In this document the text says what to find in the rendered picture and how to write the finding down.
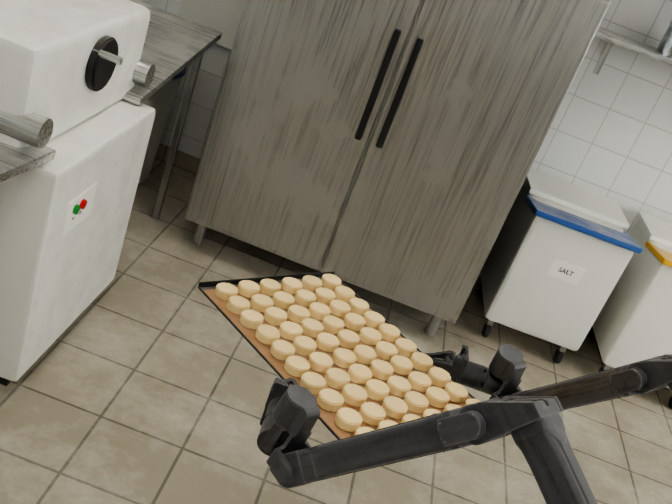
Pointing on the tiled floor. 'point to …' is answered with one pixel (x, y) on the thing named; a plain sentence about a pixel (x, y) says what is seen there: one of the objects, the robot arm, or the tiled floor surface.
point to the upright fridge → (386, 134)
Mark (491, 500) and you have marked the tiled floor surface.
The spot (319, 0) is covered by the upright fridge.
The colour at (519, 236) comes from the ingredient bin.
